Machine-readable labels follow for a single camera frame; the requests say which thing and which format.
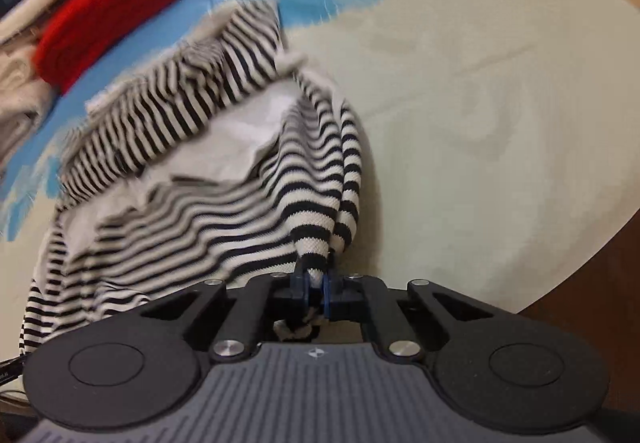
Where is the cream folded blanket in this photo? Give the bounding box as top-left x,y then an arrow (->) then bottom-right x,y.
0,40 -> 69,170

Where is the black white striped hooded garment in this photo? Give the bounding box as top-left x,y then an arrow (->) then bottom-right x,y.
19,0 -> 364,357

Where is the red folded blanket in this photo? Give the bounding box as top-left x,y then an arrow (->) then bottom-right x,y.
32,0 -> 186,97

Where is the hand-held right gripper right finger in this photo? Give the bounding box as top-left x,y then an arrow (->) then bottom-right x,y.
322,274 -> 497,362

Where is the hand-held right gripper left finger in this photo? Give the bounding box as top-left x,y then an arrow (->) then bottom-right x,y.
144,272 -> 309,362

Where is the blue leaf print bed mat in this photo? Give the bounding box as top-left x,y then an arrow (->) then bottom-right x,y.
0,0 -> 640,324

